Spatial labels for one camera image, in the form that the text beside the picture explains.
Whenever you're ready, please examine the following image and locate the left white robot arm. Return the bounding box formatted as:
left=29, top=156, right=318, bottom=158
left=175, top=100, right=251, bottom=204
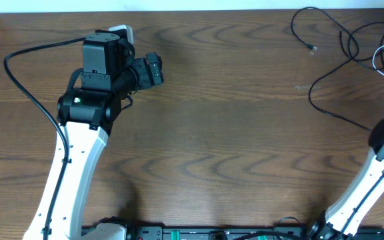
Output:
left=23, top=25, right=163, bottom=239

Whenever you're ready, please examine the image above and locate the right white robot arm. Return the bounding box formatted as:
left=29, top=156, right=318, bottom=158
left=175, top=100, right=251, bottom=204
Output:
left=307, top=119, right=384, bottom=239

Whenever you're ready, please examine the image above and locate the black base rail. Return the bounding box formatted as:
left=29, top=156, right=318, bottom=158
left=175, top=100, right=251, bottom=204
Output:
left=81, top=216, right=384, bottom=240

